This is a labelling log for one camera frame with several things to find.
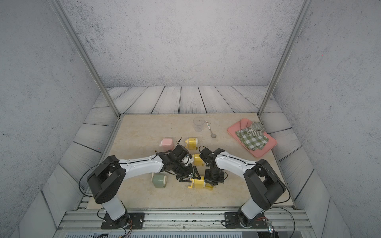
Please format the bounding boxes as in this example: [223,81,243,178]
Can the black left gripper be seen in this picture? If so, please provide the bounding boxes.
[172,161,203,183]

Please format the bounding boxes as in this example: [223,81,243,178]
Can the yellow sharpener bottom row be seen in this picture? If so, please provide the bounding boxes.
[188,176,213,190]

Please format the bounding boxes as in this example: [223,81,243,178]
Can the yellow sharpener row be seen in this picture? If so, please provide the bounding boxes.
[192,153,205,167]
[185,137,198,150]
[188,176,213,190]

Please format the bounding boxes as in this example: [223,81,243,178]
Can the green pencil sharpener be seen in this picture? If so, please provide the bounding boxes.
[151,173,168,188]

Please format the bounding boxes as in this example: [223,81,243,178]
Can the yellow sharpener top row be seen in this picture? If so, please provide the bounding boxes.
[185,137,198,150]

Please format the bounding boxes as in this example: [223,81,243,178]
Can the pink pencil sharpener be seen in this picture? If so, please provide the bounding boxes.
[160,138,174,151]

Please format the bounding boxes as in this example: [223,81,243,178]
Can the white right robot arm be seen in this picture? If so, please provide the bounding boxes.
[199,148,286,228]

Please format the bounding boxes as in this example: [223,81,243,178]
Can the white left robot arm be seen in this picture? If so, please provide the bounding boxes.
[87,145,201,221]

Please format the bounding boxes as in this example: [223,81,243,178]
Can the pink serving tray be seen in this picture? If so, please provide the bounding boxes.
[227,119,277,158]

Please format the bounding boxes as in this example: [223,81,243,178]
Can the metal spoon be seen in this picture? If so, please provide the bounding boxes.
[205,121,216,138]

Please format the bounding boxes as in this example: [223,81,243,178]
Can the green checkered cloth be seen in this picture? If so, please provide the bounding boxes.
[235,128,269,151]

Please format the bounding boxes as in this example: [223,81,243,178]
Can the clear plastic cup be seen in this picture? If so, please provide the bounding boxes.
[193,117,205,132]

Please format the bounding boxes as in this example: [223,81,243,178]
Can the striped ceramic mug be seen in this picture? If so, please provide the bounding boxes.
[247,122,265,137]

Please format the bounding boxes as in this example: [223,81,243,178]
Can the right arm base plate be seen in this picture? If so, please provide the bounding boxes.
[221,212,268,229]

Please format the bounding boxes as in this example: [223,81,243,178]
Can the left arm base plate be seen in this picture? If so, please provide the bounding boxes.
[101,212,145,230]

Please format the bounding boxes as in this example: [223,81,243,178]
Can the aluminium front rail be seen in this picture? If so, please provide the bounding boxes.
[57,207,316,238]

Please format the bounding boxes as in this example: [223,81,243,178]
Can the right aluminium frame post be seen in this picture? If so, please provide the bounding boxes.
[258,0,313,118]

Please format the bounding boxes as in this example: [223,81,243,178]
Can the aluminium frame post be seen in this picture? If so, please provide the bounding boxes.
[49,0,121,119]
[258,0,313,118]

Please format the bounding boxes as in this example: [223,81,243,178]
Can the left aluminium frame post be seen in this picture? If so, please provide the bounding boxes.
[49,0,121,119]

